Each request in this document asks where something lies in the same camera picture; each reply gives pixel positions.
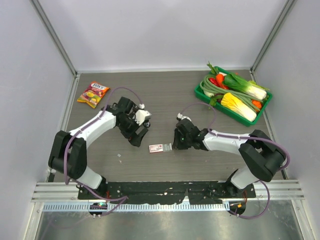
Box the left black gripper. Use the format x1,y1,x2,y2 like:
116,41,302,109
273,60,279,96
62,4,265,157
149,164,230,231
117,113,148,147

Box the red staple box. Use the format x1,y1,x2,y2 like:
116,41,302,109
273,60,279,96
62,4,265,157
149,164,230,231
148,143,173,154

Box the black large stapler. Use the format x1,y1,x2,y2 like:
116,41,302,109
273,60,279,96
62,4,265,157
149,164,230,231
143,121,151,128

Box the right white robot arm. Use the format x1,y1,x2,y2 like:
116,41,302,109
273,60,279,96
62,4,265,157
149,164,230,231
172,116,289,198

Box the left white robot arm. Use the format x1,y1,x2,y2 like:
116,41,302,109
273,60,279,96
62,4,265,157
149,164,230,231
48,97,152,200

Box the green plastic tray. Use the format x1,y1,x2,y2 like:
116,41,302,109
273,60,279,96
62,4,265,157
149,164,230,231
194,63,273,127

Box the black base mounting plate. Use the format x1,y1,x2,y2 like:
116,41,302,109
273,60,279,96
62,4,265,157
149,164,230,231
77,181,256,205

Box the green long beans toy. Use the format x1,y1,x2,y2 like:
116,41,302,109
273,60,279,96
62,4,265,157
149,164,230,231
199,74,263,111

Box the yellow napa cabbage toy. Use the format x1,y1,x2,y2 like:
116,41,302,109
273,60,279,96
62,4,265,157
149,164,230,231
220,93,257,122

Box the red chili pepper toy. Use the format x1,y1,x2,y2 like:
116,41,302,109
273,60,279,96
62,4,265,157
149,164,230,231
208,77,220,88

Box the orange candy bag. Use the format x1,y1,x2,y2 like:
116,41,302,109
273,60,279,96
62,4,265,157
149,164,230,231
77,81,110,109

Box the small orange carrot toy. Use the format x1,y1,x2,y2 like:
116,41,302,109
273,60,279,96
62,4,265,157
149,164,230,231
251,99,262,110

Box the green bok choy toy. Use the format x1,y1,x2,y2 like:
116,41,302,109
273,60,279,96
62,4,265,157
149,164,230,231
223,73,267,101

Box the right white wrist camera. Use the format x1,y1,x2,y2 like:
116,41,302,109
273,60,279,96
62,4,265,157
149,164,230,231
176,113,192,121

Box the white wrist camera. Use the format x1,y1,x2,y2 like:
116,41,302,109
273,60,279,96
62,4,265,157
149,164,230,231
176,113,192,121
134,103,152,126

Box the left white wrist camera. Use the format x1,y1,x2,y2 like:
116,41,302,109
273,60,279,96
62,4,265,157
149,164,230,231
134,103,152,126

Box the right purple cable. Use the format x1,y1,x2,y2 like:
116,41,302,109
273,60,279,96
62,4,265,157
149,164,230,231
179,102,291,220

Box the white slotted cable duct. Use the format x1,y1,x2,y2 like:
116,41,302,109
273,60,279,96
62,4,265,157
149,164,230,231
42,202,230,213

